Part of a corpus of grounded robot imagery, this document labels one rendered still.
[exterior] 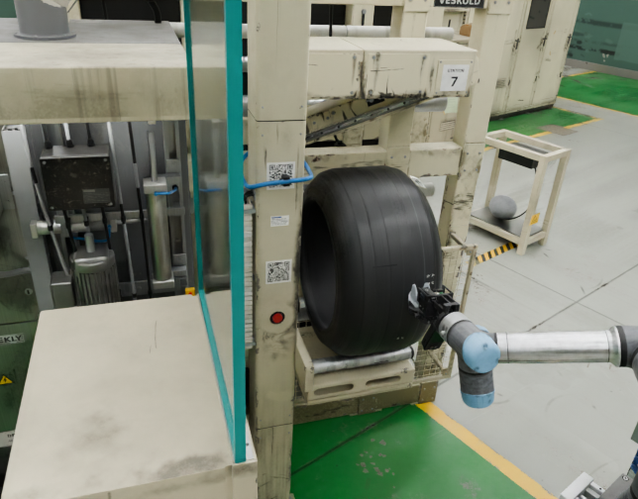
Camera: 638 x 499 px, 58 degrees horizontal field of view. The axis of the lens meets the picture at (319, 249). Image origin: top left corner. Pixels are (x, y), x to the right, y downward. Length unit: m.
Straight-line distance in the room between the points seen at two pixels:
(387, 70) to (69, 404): 1.25
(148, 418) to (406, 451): 1.86
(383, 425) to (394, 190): 1.57
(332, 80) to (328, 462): 1.70
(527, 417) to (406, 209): 1.82
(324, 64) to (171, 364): 0.96
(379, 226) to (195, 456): 0.78
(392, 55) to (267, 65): 0.51
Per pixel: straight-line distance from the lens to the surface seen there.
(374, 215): 1.55
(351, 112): 1.95
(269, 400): 1.92
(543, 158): 4.42
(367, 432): 2.89
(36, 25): 1.67
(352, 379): 1.83
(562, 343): 1.46
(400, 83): 1.84
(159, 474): 1.05
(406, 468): 2.77
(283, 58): 1.43
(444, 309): 1.38
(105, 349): 1.31
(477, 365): 1.28
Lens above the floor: 2.05
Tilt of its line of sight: 28 degrees down
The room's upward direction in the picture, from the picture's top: 3 degrees clockwise
